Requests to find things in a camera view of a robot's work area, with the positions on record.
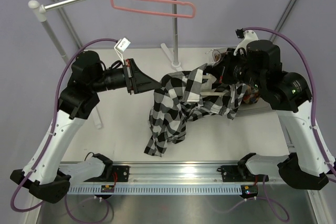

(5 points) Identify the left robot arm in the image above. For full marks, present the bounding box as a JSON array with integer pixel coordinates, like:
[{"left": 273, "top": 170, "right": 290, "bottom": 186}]
[{"left": 10, "top": 50, "right": 161, "bottom": 204}]

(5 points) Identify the black white checkered shirt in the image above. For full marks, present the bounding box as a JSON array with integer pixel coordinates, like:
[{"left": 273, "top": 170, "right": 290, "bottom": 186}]
[{"left": 144, "top": 65, "right": 248, "bottom": 156}]

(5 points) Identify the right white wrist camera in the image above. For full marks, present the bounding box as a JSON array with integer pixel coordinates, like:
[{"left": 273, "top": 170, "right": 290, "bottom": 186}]
[{"left": 233, "top": 28, "right": 259, "bottom": 56}]

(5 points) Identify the red orange plaid shirt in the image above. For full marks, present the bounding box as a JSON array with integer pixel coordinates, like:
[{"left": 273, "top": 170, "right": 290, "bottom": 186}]
[{"left": 212, "top": 48, "right": 260, "bottom": 104}]

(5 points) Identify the wooden hanger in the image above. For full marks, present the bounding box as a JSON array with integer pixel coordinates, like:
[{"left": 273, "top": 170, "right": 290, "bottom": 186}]
[{"left": 202, "top": 48, "right": 232, "bottom": 96}]

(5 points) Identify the grey plastic bin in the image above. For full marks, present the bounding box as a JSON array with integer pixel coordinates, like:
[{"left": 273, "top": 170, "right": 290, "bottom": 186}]
[{"left": 236, "top": 99, "right": 272, "bottom": 117}]

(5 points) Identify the pink hanger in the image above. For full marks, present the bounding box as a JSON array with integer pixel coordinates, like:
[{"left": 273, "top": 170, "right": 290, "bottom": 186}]
[{"left": 110, "top": 0, "right": 196, "bottom": 19}]

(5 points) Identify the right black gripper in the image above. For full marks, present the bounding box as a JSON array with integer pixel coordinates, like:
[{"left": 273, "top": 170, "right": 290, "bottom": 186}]
[{"left": 211, "top": 48, "right": 265, "bottom": 92}]

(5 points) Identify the silver white clothes rack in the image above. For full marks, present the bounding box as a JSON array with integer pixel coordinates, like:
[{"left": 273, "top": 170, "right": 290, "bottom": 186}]
[{"left": 28, "top": 0, "right": 182, "bottom": 129}]

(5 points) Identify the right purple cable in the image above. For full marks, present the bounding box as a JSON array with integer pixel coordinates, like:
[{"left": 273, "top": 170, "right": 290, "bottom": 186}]
[{"left": 209, "top": 26, "right": 336, "bottom": 222}]

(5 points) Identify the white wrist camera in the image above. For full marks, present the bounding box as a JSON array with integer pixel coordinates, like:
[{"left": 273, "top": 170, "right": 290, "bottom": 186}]
[
  {"left": 233, "top": 28, "right": 259, "bottom": 56},
  {"left": 114, "top": 37, "right": 131, "bottom": 64}
]

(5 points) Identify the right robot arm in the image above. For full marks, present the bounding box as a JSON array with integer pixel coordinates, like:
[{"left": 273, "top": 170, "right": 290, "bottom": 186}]
[{"left": 205, "top": 40, "right": 335, "bottom": 190}]

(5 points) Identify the purple cable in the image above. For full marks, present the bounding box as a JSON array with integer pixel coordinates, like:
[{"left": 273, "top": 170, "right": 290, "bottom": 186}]
[
  {"left": 9, "top": 38, "right": 119, "bottom": 222},
  {"left": 209, "top": 26, "right": 336, "bottom": 222}
]

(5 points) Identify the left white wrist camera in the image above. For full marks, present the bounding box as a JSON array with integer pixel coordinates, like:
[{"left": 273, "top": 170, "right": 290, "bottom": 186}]
[{"left": 114, "top": 37, "right": 131, "bottom": 64}]

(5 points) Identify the white slotted cable duct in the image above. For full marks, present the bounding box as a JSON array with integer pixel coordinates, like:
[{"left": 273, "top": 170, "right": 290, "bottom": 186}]
[{"left": 68, "top": 184, "right": 242, "bottom": 195}]

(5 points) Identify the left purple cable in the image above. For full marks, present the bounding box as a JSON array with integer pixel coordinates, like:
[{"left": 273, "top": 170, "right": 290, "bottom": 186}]
[{"left": 9, "top": 38, "right": 119, "bottom": 222}]

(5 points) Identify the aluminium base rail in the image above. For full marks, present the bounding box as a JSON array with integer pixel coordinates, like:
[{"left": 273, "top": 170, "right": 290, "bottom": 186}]
[{"left": 57, "top": 129, "right": 320, "bottom": 184}]

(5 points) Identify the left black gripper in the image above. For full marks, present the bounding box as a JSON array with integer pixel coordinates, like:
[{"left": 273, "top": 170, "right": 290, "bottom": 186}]
[{"left": 90, "top": 59, "right": 162, "bottom": 94}]

